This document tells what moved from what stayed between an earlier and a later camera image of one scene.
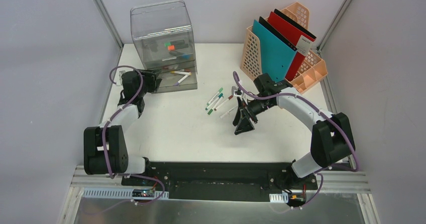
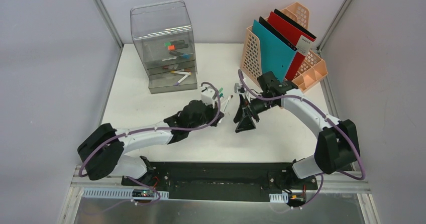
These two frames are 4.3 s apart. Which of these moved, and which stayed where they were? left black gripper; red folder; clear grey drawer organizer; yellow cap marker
Moved: left black gripper
Stayed: yellow cap marker; clear grey drawer organizer; red folder
